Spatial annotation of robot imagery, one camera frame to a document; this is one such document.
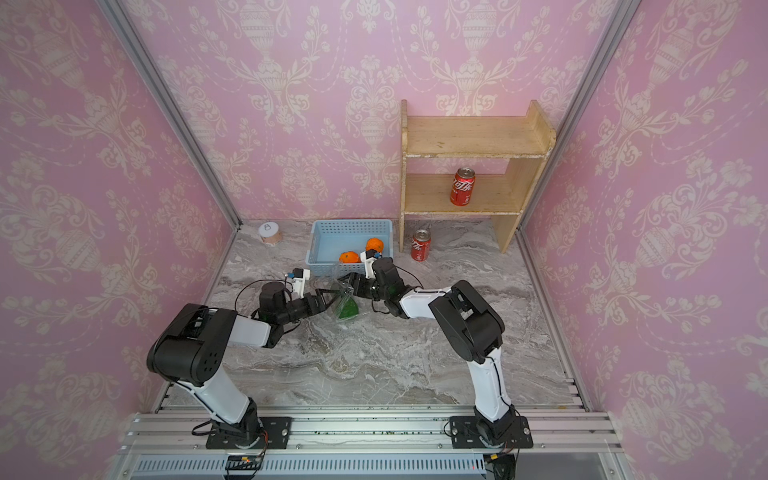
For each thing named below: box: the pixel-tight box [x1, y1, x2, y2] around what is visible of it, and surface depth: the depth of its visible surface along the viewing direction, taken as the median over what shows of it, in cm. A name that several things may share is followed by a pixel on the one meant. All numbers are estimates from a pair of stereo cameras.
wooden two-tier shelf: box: [399, 100, 556, 253], surface depth 89 cm
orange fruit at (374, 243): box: [365, 237, 384, 253], surface depth 111 cm
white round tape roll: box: [258, 221, 283, 246], surface depth 115 cm
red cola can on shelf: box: [450, 167, 476, 207], surface depth 92 cm
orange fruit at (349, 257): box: [339, 251, 362, 263], surface depth 105 cm
